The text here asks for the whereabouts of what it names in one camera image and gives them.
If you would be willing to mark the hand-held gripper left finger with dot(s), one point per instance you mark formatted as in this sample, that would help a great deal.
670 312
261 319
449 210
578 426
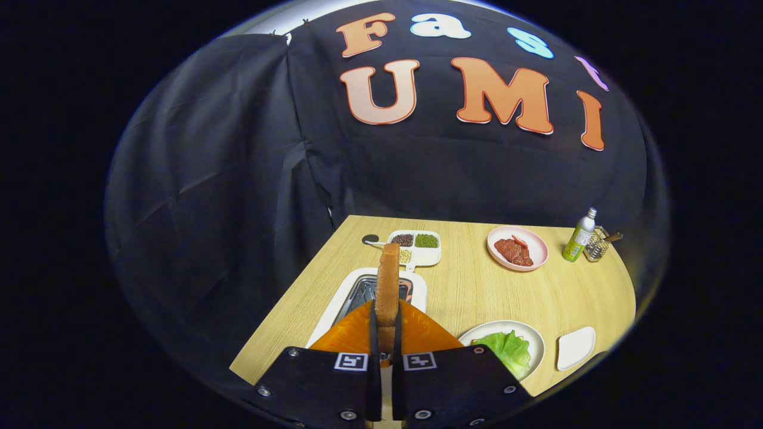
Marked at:
322 387

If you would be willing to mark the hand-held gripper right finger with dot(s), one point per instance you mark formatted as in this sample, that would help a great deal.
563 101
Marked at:
459 387

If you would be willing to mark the green lettuce leaf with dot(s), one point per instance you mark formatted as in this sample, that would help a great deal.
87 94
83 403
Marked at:
506 351

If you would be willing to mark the plain bread slice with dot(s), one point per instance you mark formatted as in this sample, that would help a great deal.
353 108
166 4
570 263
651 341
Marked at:
387 280

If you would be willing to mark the round white plate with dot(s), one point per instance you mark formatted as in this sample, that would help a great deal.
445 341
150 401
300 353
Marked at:
536 345

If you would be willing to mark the white toaster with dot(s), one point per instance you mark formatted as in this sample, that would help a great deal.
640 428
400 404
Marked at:
418 286

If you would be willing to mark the white rectangular plate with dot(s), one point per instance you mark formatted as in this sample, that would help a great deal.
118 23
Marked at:
576 348

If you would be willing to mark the white divided condiment dish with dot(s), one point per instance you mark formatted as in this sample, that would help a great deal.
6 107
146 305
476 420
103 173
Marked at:
433 256

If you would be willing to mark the red meat slices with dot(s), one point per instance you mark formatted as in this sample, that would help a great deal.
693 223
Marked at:
514 251

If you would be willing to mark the small black spoon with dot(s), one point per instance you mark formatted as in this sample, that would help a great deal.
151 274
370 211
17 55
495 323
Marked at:
369 239

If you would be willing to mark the pink round plate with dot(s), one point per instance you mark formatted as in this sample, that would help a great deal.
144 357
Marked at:
538 250

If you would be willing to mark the silver bottle with green label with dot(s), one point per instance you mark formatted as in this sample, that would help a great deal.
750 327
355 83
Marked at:
578 238

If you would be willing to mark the black backdrop cloth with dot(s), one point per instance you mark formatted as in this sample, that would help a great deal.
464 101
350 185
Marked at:
238 179

